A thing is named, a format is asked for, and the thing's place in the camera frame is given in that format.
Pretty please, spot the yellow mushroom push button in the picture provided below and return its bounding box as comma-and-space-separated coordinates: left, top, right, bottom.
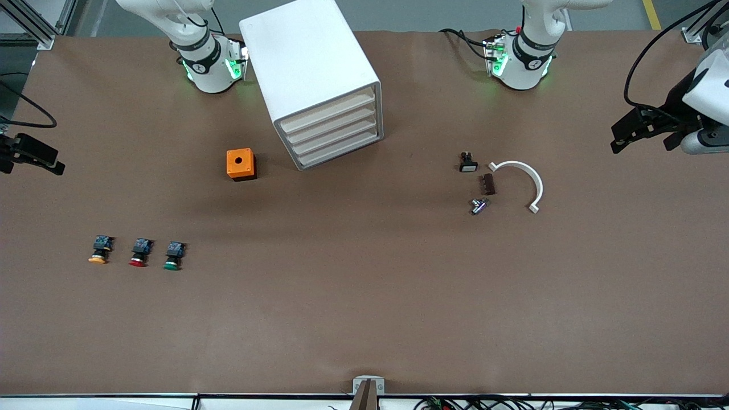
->
88, 235, 114, 265

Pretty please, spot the red mushroom push button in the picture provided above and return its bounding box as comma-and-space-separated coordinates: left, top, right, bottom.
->
128, 238, 154, 268

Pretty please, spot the green mushroom push button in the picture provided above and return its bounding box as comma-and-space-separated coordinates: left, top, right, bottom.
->
163, 241, 185, 271

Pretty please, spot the orange box with hole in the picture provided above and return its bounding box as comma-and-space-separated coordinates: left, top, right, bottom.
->
226, 148, 257, 182

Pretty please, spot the aluminium frame profile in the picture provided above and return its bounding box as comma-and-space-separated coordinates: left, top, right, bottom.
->
0, 0, 77, 51
681, 0, 729, 45

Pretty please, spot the white curved plastic bracket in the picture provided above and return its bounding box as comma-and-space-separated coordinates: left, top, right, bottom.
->
488, 161, 544, 214

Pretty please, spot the black arm base cable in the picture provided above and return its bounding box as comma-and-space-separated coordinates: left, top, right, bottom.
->
439, 27, 492, 60

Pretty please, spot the white table edge rail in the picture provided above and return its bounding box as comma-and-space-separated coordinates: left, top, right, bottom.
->
0, 392, 729, 410

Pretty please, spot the black cable bundle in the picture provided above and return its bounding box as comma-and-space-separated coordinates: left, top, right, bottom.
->
415, 395, 729, 410

